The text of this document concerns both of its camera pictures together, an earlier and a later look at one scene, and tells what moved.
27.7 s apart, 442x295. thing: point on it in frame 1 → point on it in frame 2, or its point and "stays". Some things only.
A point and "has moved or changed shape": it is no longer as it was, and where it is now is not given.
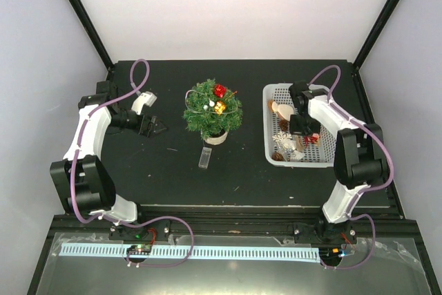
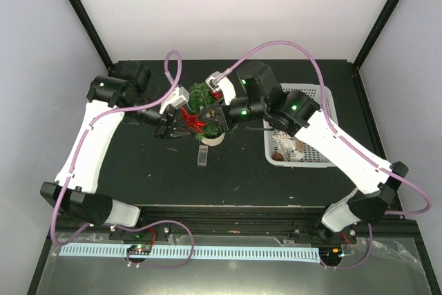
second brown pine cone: (277, 156) stays
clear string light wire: (204, 111) has moved or changed shape
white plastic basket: (320, 155) stays
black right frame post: (386, 16) stays
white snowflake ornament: (281, 137) stays
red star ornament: (310, 139) has moved or changed shape
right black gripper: (295, 130) → (220, 121)
